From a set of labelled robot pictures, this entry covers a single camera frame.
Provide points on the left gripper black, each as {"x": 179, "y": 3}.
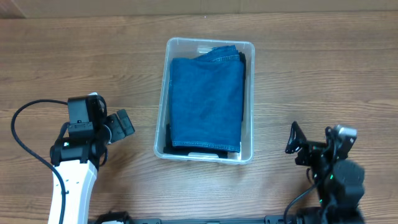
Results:
{"x": 117, "y": 127}

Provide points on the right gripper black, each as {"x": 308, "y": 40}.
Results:
{"x": 311, "y": 149}

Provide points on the black garment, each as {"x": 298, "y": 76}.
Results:
{"x": 199, "y": 149}

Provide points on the blue denim jeans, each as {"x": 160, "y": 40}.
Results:
{"x": 206, "y": 99}

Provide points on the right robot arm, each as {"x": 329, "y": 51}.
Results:
{"x": 338, "y": 180}

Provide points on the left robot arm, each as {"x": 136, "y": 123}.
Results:
{"x": 78, "y": 153}

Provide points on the clear plastic storage bin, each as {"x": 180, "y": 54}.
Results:
{"x": 206, "y": 108}

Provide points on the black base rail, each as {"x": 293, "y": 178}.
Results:
{"x": 125, "y": 218}

